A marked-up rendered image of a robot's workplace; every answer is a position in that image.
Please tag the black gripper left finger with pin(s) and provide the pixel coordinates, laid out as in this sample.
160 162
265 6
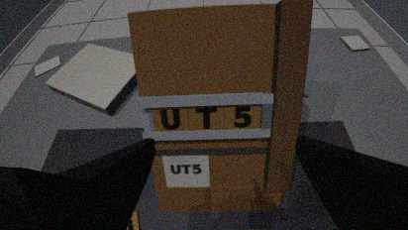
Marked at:
98 195

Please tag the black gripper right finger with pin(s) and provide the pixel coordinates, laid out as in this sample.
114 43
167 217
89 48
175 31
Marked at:
360 192

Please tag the white paper ticket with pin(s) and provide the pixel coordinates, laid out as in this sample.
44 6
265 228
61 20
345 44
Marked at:
187 171

